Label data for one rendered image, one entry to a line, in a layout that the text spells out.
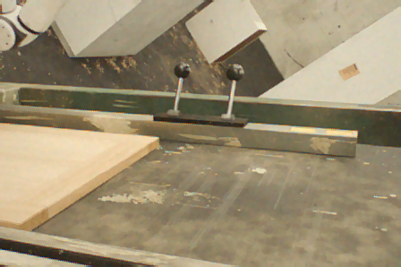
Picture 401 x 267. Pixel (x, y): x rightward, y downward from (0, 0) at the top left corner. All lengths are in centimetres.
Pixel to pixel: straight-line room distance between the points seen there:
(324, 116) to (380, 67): 319
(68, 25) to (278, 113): 256
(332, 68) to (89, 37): 209
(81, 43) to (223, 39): 266
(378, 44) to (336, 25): 449
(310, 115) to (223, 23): 472
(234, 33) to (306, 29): 324
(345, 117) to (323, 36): 767
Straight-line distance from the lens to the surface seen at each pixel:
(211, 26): 593
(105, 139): 101
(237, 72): 105
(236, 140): 101
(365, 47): 439
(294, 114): 122
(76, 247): 46
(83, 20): 354
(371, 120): 121
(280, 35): 900
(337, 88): 442
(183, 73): 108
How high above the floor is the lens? 182
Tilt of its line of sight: 22 degrees down
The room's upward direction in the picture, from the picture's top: 57 degrees clockwise
